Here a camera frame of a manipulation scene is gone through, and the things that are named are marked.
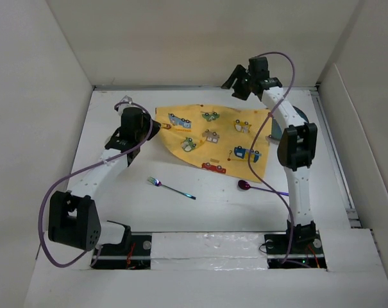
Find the purple iridescent spoon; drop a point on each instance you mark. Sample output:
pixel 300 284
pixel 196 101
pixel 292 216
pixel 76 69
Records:
pixel 244 185

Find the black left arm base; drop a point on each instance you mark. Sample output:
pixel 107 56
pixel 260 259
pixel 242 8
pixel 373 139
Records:
pixel 135 254

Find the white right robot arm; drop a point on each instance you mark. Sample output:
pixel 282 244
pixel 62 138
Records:
pixel 297 146

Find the iridescent fork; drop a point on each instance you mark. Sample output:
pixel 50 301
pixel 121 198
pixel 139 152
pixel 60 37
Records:
pixel 158 183

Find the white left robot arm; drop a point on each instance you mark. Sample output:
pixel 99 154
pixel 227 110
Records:
pixel 73 216

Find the teal round plate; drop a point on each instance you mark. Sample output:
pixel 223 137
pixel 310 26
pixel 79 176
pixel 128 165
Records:
pixel 277 130

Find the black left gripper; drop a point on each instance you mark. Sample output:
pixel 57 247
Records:
pixel 156 128

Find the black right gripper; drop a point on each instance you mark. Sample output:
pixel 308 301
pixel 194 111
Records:
pixel 239 72

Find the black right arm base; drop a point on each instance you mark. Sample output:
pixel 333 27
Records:
pixel 300 247

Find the yellow cartoon print cloth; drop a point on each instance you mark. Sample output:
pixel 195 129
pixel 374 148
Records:
pixel 220 139

